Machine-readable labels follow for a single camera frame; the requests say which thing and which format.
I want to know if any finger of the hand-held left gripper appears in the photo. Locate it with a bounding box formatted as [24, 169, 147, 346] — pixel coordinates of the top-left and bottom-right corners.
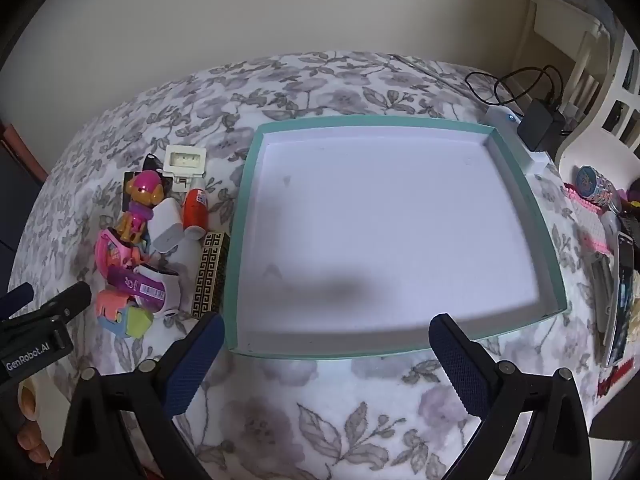
[0, 282, 36, 319]
[10, 281, 93, 330]

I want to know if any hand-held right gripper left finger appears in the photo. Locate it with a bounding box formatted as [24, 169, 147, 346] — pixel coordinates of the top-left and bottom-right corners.
[55, 311, 226, 480]

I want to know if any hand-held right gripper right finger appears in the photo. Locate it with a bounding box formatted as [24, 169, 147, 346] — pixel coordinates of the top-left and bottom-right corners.
[429, 313, 608, 480]

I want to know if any purple tube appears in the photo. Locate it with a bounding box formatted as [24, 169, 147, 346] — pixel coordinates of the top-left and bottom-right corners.
[107, 266, 166, 306]

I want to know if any pink wrist band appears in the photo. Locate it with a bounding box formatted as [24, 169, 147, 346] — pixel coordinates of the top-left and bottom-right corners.
[95, 227, 146, 281]

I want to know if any white smartwatch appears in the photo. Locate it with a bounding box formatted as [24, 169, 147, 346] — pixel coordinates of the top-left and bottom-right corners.
[135, 262, 182, 318]

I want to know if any black gold patterned box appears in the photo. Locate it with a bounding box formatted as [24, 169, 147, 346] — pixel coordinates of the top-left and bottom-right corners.
[191, 231, 231, 320]

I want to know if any white charger block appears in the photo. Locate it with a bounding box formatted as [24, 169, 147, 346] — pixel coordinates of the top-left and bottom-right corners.
[150, 197, 186, 256]

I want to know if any black plug adapter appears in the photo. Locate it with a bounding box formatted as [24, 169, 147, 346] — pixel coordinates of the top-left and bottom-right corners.
[123, 154, 163, 211]

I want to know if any pink dog toy figure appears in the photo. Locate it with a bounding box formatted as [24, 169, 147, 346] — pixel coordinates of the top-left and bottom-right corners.
[116, 170, 165, 250]

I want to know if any orange glue bottle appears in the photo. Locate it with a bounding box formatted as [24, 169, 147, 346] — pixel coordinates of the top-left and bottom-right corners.
[181, 177, 210, 241]

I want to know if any teal tray box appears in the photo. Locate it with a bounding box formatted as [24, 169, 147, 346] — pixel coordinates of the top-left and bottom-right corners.
[223, 115, 568, 361]

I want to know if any person's left hand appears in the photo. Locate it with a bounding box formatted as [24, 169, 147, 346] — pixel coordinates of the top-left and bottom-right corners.
[15, 412, 56, 466]

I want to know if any dark cabinet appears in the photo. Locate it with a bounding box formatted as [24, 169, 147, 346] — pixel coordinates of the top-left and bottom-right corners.
[0, 120, 48, 291]

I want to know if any red flat item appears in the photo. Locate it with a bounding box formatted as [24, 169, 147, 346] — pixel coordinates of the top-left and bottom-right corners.
[597, 357, 638, 396]

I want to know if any silver metal tool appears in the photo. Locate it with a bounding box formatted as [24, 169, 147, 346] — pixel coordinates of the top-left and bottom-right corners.
[587, 252, 618, 351]

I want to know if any smartphone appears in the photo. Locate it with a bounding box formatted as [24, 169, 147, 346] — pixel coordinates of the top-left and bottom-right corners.
[602, 232, 638, 368]

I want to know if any cream plastic socket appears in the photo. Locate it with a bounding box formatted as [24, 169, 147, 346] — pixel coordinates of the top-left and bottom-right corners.
[163, 145, 207, 191]

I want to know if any pink beaded strip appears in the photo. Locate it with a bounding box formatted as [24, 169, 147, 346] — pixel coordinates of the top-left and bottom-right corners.
[565, 185, 613, 256]

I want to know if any white power bank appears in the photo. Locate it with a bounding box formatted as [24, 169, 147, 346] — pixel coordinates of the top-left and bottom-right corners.
[482, 105, 553, 173]

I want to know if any colourful wristwatch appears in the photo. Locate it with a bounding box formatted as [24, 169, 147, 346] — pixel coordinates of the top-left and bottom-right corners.
[575, 165, 621, 211]

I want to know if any black power brick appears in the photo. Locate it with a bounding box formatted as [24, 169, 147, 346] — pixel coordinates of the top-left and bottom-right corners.
[517, 99, 566, 153]

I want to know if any floral blanket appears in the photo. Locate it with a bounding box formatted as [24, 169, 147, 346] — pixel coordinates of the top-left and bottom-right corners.
[10, 50, 626, 480]

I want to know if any white wooden furniture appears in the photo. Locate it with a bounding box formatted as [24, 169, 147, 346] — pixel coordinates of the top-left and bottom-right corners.
[520, 0, 640, 171]

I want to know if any black cable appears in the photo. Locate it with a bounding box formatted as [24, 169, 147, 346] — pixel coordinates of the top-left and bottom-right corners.
[465, 65, 566, 111]

